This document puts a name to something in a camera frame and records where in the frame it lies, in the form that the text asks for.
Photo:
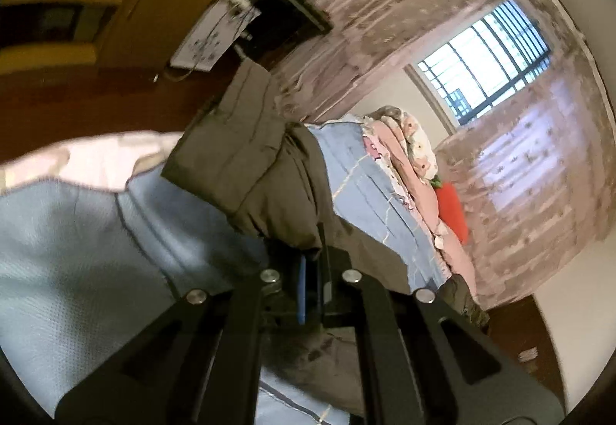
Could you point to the floral pillow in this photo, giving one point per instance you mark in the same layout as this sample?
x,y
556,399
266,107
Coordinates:
x,y
418,141

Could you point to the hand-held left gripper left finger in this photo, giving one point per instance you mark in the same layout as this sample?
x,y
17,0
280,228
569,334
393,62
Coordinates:
x,y
301,283

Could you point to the carrot plush toy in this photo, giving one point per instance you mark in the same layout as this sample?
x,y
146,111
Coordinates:
x,y
452,208

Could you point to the pink pillow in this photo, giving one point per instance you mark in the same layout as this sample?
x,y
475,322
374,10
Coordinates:
x,y
392,136
455,261

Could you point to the white floral small cabinet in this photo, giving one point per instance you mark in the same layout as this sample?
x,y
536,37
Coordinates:
x,y
211,33

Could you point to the blue checked bedspread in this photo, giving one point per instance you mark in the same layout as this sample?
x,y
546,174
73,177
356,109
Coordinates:
x,y
72,271

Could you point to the black desk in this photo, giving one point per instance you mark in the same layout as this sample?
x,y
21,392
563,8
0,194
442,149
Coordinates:
x,y
279,18

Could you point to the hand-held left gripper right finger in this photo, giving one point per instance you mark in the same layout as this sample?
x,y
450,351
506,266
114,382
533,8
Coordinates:
x,y
328,292

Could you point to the olive down jacket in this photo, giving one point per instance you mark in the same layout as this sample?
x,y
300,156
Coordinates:
x,y
250,155

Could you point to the barred window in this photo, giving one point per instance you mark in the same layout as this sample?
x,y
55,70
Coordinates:
x,y
486,54

